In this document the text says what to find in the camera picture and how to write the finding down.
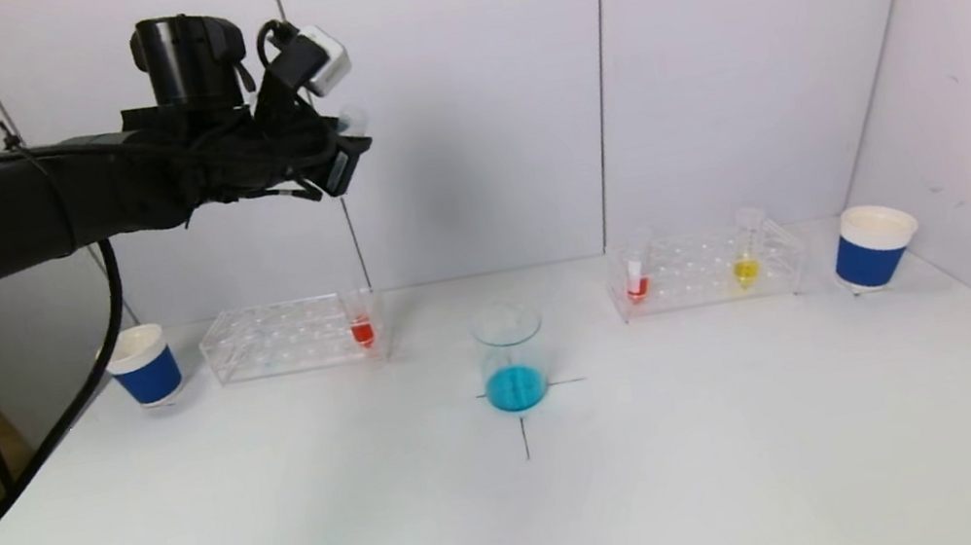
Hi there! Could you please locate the test tube with blue pigment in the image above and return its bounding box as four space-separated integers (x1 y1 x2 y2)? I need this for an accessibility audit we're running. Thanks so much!
334 101 373 142

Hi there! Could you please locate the clear glass beaker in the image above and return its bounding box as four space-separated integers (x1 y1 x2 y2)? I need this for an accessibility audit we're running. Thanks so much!
467 296 558 418

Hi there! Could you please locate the clear acrylic test tube rack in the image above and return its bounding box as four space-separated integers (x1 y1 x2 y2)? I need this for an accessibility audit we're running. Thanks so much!
599 212 813 326
194 285 394 391

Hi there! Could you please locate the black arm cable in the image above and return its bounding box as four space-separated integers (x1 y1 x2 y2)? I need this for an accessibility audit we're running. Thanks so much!
0 236 162 545

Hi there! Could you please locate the blue and white paper cup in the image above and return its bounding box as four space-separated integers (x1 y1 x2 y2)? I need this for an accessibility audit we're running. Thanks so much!
101 319 189 415
826 198 929 298

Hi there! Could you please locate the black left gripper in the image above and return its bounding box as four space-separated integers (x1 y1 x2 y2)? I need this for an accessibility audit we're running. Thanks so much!
253 101 381 209

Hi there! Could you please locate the test tube with yellow pigment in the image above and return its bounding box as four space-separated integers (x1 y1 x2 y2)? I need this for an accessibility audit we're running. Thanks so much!
722 206 776 291

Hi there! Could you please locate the test tube with red pigment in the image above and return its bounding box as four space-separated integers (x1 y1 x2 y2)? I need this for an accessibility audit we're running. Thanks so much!
338 282 380 353
617 228 661 306

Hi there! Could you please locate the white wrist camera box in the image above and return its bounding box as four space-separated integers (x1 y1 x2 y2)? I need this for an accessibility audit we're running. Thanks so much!
292 19 358 101

